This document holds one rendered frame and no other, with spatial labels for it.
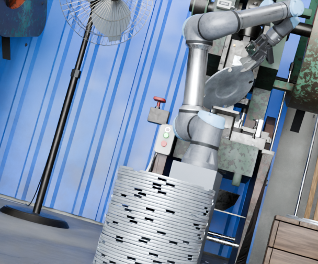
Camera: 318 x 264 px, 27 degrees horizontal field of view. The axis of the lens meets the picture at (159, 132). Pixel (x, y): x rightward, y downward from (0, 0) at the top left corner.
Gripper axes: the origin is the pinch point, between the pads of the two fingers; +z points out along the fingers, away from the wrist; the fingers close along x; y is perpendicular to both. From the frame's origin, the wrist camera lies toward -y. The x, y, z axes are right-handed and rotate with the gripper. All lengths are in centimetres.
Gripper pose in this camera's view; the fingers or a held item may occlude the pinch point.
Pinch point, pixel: (243, 69)
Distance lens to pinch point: 318.0
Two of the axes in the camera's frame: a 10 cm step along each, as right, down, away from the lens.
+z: -6.6, 6.5, 3.9
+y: -6.6, -2.5, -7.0
